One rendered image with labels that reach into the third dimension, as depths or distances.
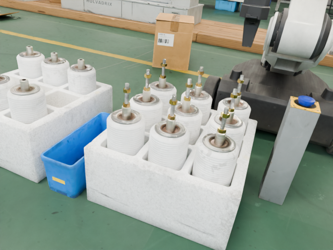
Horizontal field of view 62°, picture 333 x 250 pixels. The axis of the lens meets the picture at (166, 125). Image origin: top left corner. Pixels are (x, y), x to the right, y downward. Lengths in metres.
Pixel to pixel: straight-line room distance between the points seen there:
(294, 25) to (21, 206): 0.94
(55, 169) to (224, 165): 0.45
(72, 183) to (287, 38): 0.77
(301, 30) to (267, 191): 0.50
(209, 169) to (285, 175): 0.29
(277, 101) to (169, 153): 0.60
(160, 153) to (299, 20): 0.60
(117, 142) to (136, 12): 2.36
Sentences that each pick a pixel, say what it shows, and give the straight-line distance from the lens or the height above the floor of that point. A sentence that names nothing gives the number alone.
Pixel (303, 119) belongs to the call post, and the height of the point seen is 0.29.
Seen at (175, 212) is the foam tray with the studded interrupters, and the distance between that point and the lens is 0.69.
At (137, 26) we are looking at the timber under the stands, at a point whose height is 0.05.
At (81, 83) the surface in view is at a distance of 0.99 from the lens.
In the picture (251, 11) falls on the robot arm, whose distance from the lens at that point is 0.60.
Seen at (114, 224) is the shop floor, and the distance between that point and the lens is 0.76.
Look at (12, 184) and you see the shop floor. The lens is 0.93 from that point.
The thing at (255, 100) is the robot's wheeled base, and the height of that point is 0.17.
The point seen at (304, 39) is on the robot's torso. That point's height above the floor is 0.43.
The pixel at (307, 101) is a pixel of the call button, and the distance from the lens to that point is 0.77.
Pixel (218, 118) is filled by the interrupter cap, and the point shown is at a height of 0.25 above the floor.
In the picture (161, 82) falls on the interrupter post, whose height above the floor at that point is 0.27.
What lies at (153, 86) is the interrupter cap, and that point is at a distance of 0.88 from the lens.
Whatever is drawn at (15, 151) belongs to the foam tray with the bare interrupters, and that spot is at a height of 0.09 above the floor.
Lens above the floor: 0.58
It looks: 30 degrees down
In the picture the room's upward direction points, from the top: 6 degrees clockwise
